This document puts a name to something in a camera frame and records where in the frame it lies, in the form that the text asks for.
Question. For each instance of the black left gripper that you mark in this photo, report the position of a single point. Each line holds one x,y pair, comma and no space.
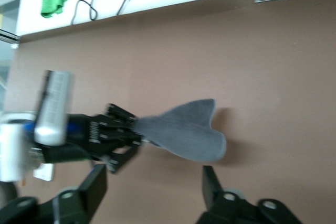
78,140

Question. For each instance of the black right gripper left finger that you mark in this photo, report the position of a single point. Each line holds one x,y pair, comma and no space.
78,205

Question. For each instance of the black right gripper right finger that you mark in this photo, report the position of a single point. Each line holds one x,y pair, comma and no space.
231,208

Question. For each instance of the grey and pink microfibre towel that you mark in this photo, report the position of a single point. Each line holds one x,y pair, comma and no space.
183,134

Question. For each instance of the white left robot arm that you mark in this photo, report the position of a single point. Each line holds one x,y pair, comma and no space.
10,150

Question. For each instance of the aluminium frame rail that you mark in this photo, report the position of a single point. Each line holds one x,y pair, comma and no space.
9,36

